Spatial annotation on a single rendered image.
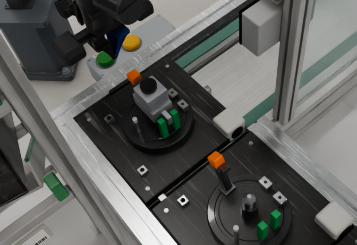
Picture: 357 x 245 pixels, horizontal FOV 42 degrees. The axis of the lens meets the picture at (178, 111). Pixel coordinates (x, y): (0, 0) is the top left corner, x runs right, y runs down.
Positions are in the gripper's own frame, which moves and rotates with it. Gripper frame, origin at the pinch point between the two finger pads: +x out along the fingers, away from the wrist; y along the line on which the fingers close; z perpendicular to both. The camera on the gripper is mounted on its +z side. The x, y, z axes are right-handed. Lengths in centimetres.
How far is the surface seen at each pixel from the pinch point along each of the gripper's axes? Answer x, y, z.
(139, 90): 1.1, 1.7, -11.4
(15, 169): -23.2, 24.4, -28.6
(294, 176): 12.7, -10.8, -37.4
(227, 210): 10.6, 2.7, -35.0
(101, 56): 12.4, -1.0, 10.2
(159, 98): 1.8, 0.0, -14.8
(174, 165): 12.6, 3.6, -21.5
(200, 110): 12.6, -7.8, -15.5
